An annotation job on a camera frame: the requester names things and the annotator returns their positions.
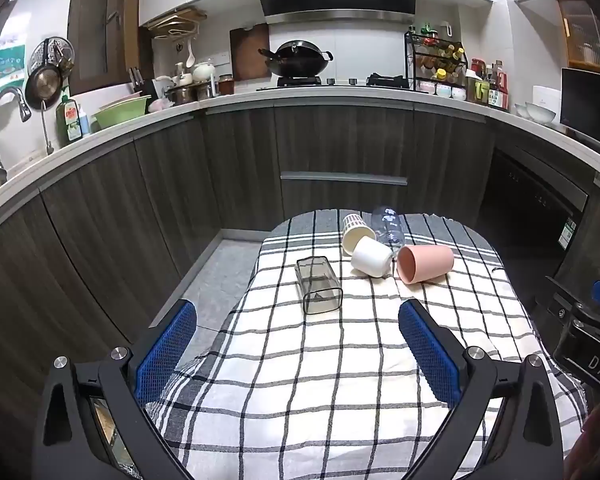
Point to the clear plastic bottle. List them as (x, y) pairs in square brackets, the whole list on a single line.
[(390, 227)]

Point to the wooden boards on rack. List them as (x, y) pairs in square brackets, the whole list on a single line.
[(175, 20)]

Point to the striped paper cup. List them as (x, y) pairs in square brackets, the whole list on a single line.
[(356, 240)]

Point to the hanging metal colander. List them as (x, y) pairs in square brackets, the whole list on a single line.
[(62, 52)]

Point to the wooden glass-door cabinet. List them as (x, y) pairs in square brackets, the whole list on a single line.
[(590, 30)]

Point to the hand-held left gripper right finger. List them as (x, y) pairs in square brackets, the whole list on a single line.
[(430, 355)]

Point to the green dish soap bottle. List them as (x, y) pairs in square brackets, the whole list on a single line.
[(69, 120)]

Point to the metal cooking pot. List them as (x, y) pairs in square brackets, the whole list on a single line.
[(182, 95)]

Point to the hanging frying pan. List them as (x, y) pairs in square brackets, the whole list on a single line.
[(43, 87)]

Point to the black wok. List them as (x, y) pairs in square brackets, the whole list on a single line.
[(300, 60)]

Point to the black spice rack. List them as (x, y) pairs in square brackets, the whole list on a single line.
[(435, 67)]

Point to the group of sauce bottles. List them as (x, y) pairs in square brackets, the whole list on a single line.
[(490, 87)]

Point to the black white checked tablecloth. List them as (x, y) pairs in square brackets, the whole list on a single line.
[(330, 360)]

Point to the black knife block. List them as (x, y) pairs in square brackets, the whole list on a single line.
[(140, 85)]

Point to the black microwave oven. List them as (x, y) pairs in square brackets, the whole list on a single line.
[(590, 102)]

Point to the grey transparent square cup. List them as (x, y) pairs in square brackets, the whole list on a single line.
[(317, 282)]

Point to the white cup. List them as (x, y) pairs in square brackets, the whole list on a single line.
[(372, 257)]

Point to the brown cutting board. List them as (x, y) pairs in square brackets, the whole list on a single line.
[(245, 52)]

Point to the pink cup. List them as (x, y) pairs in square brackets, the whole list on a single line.
[(425, 262)]

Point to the red lidded jar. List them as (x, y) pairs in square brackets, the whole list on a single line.
[(225, 85)]

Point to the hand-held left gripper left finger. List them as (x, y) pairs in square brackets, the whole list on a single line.
[(167, 350)]

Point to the green plastic basin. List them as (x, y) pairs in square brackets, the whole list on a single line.
[(120, 112)]

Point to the person's right hand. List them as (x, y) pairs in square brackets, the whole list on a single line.
[(597, 440)]

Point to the white bowls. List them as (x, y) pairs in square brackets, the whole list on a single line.
[(537, 112)]

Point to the white hanging ladle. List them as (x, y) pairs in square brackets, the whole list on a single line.
[(190, 57)]

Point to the black built-in dishwasher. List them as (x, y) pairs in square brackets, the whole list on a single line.
[(530, 210)]

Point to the white box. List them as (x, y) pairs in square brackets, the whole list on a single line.
[(546, 96)]

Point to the black gas stove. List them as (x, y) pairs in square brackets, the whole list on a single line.
[(350, 82)]

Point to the green wall poster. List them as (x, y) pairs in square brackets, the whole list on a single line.
[(5, 67)]

